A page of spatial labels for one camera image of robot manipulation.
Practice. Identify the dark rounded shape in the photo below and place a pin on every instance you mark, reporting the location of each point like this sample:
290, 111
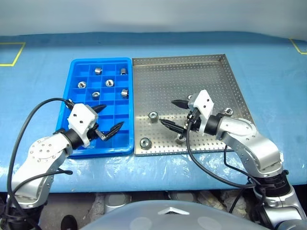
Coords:
69, 222

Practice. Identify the blue compartment tray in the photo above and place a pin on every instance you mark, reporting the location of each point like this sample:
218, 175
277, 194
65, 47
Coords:
122, 141

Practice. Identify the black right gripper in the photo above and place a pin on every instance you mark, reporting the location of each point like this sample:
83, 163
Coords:
193, 119

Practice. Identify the yellow tape marking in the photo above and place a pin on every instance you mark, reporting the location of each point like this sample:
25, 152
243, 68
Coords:
19, 54

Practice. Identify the blue table cover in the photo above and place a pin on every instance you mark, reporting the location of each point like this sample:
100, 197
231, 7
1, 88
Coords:
168, 43

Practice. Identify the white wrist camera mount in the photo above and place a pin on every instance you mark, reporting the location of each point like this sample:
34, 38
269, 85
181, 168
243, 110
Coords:
80, 117
204, 100

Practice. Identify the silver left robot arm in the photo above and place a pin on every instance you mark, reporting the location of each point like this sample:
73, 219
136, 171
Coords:
43, 153

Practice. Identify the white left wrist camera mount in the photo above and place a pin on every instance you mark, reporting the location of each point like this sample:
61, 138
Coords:
80, 117

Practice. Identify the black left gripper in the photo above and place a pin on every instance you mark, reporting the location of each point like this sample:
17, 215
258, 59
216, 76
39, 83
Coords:
92, 134

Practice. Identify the perforated metal tray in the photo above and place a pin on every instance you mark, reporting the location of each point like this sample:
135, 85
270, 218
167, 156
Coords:
182, 76

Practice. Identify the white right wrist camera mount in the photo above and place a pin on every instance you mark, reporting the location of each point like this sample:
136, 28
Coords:
204, 100

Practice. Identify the grey robot torso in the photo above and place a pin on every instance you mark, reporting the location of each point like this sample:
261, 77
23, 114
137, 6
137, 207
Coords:
144, 215

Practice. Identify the grey round cylinder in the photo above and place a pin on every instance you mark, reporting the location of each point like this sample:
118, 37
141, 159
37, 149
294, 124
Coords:
182, 197
116, 199

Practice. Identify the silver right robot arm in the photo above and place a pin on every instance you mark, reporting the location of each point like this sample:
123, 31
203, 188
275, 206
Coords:
254, 148

